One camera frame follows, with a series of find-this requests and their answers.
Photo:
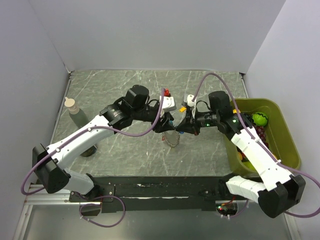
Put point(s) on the orange toy fruit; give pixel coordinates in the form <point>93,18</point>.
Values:
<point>239,156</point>

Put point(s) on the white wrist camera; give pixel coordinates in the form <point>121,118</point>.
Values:
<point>190,101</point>
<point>168,104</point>

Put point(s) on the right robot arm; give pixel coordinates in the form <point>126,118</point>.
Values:
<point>278,189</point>

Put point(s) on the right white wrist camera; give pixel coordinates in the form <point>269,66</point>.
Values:
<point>190,101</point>

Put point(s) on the yellow-green toy fruit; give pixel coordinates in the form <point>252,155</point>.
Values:
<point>249,165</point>

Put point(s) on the grey bottle beige cap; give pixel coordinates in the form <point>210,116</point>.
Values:
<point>77,115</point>

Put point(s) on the olive green plastic bin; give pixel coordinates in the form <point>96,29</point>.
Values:
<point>278,137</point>

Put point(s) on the metal keyring with small rings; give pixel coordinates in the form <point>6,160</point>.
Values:
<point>171,138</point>

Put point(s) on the purple toy grapes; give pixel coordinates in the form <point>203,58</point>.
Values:
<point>260,130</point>

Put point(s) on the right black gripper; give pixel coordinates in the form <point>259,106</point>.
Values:
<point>189,125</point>

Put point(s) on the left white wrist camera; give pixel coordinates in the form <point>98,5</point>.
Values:
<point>168,104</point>

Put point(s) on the yellow key tag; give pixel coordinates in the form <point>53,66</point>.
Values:
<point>182,109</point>

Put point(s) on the green toy watermelon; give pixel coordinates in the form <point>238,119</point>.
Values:
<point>260,119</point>

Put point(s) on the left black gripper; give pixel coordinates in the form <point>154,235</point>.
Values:
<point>164,125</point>

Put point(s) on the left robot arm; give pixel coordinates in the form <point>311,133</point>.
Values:
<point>130,115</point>

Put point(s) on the black paper cup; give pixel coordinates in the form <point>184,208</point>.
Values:
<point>89,152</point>

